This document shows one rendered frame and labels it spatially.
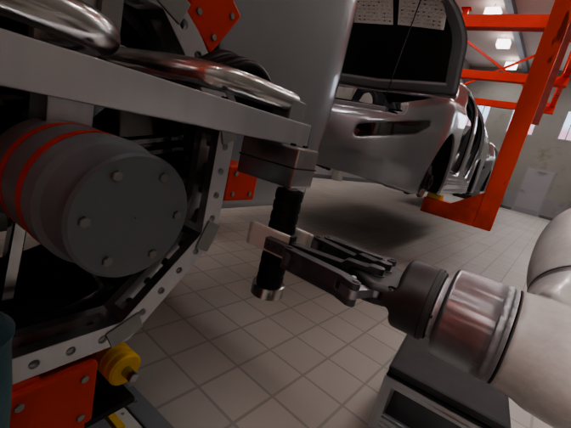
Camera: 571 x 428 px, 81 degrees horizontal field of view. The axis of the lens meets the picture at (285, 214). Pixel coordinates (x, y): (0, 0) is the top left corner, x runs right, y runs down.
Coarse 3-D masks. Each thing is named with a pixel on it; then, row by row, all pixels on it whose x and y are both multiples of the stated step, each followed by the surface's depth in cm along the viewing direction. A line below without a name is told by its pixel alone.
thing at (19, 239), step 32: (128, 32) 51; (0, 96) 41; (0, 128) 45; (128, 128) 73; (160, 128) 66; (32, 256) 66; (0, 288) 48; (32, 288) 57; (64, 288) 58; (96, 288) 58; (32, 320) 51
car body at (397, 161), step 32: (384, 96) 547; (416, 96) 343; (352, 128) 265; (384, 128) 258; (416, 128) 259; (448, 128) 279; (480, 128) 539; (320, 160) 284; (352, 160) 270; (384, 160) 263; (416, 160) 266; (448, 160) 335; (480, 160) 554; (416, 192) 281; (448, 192) 388
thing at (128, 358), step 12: (108, 348) 59; (120, 348) 59; (96, 360) 59; (108, 360) 57; (120, 360) 57; (132, 360) 59; (108, 372) 56; (120, 372) 57; (132, 372) 57; (120, 384) 58
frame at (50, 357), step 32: (128, 0) 44; (160, 0) 42; (160, 32) 48; (192, 32) 48; (224, 96) 56; (192, 160) 62; (224, 160) 61; (192, 192) 62; (192, 224) 63; (192, 256) 62; (128, 288) 57; (160, 288) 59; (64, 320) 51; (96, 320) 54; (128, 320) 54; (32, 352) 44; (64, 352) 47
